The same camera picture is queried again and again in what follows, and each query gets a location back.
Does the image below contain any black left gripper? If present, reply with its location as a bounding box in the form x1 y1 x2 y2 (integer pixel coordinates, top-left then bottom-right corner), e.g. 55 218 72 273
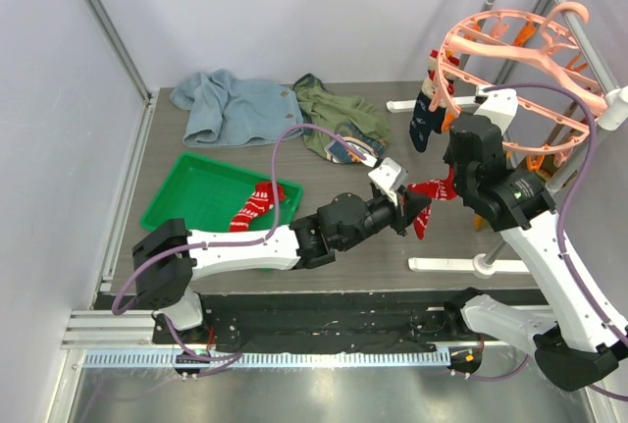
338 186 431 253

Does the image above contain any red snowflake sock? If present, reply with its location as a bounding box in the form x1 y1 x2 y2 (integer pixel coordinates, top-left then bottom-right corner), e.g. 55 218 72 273
408 167 457 240
229 181 286 233

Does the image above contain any navy santa sock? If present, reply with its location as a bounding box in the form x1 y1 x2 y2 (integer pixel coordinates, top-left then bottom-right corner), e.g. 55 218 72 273
409 49 446 153

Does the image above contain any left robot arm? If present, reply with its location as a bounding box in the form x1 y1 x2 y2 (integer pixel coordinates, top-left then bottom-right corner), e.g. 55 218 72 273
131 187 432 344

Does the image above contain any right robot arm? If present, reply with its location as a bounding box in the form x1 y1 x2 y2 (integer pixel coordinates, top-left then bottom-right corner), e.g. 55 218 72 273
443 112 627 392

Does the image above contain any pink round clip hanger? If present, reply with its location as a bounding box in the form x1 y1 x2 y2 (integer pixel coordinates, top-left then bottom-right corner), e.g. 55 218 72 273
431 1 607 167

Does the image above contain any olive green printed shirt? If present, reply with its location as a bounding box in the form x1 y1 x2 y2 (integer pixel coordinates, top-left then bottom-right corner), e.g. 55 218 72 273
292 74 391 164

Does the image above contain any olive orange sock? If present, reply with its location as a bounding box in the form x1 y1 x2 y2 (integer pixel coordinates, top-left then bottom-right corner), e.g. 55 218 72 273
473 154 564 233

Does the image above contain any green plastic tray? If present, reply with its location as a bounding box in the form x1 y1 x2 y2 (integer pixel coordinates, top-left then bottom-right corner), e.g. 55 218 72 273
139 151 304 267

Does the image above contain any light blue denim garment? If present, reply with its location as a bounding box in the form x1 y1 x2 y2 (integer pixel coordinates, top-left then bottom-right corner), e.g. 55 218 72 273
170 70 303 148

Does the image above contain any grey drying rack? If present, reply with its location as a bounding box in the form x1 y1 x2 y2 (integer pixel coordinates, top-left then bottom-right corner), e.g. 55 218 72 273
385 0 628 280

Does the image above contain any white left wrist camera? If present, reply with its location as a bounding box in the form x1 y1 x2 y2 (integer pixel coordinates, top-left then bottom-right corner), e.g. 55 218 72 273
368 157 408 207

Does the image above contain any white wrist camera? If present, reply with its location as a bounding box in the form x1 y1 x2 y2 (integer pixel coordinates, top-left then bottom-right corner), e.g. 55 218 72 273
368 157 408 207
475 88 519 132

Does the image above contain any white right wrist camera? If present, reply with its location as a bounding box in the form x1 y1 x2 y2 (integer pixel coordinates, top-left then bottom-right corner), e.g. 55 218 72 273
475 88 519 132

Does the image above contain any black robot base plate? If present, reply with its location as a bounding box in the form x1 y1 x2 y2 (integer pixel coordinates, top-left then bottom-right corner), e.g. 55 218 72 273
179 291 489 354

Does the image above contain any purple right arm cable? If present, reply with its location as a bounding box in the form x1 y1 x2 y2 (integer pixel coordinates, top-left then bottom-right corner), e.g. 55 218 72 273
465 82 628 402

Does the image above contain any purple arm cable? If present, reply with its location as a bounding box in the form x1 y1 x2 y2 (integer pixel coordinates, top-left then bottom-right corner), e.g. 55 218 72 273
465 82 628 402
111 124 374 375

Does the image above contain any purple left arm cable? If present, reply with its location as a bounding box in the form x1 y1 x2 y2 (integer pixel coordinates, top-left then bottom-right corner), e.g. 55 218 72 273
111 124 374 375

